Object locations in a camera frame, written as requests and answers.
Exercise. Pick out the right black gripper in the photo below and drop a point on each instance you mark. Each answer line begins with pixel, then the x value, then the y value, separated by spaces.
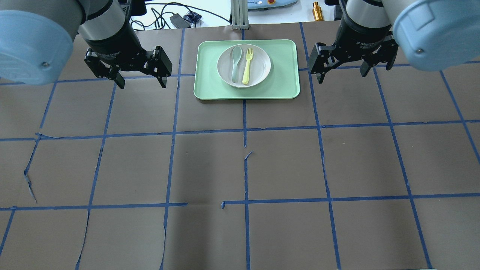
pixel 363 40

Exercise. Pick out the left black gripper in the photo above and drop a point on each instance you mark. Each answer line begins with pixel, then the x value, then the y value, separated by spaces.
pixel 114 47

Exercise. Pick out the aluminium frame post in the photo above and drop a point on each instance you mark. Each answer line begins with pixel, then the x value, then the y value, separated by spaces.
pixel 239 15

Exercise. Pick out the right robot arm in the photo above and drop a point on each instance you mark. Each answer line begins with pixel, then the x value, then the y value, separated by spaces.
pixel 433 35

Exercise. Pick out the white round plate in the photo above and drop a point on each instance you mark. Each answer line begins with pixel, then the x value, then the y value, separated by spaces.
pixel 259 69

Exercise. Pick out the teach pendant tablet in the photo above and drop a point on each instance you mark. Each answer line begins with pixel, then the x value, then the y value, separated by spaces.
pixel 262 5

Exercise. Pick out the black power adapter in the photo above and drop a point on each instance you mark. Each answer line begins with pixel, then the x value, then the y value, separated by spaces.
pixel 179 22

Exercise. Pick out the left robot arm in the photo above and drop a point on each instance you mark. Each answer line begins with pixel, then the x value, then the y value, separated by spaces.
pixel 36 40

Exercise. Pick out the light green plastic spoon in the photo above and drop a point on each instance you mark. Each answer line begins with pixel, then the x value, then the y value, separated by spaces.
pixel 236 57

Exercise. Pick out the yellow plastic fork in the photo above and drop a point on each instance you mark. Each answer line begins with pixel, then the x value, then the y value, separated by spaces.
pixel 248 57

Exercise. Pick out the light green tray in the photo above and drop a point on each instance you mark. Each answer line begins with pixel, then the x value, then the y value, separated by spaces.
pixel 282 82

